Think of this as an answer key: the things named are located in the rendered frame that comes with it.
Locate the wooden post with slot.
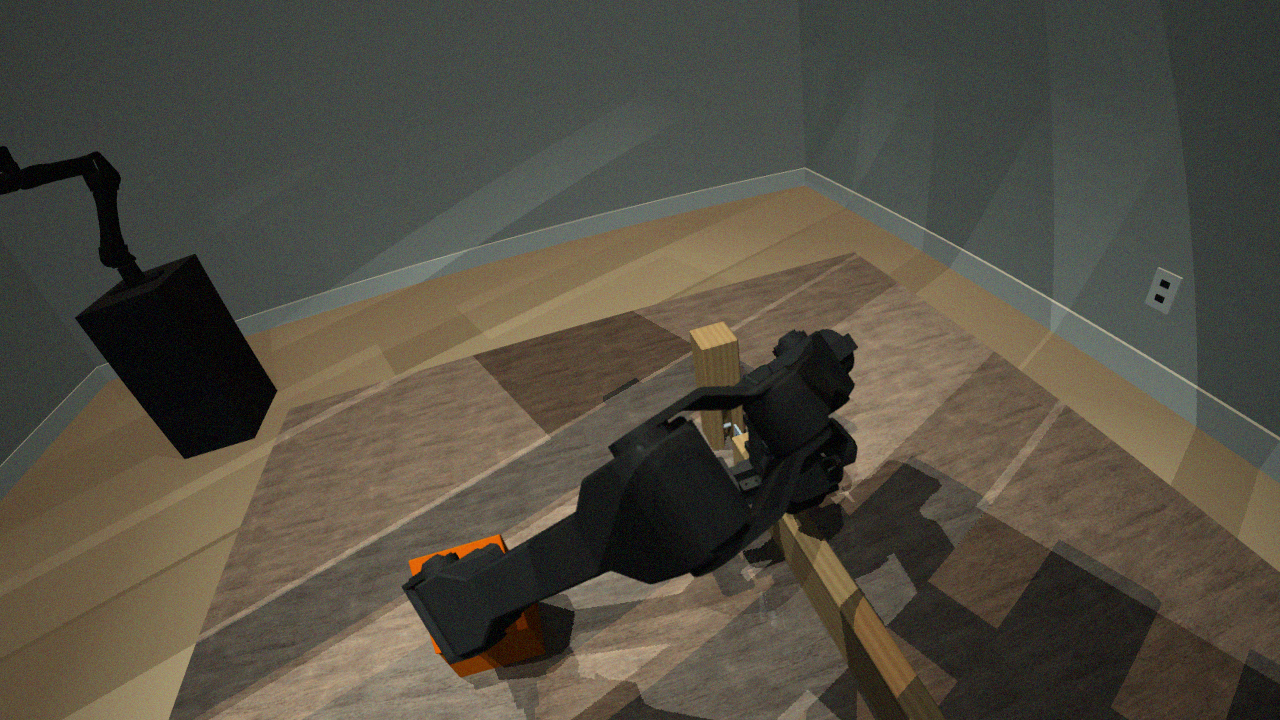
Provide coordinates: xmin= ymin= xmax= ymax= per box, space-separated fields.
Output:
xmin=690 ymin=322 xmax=745 ymax=451

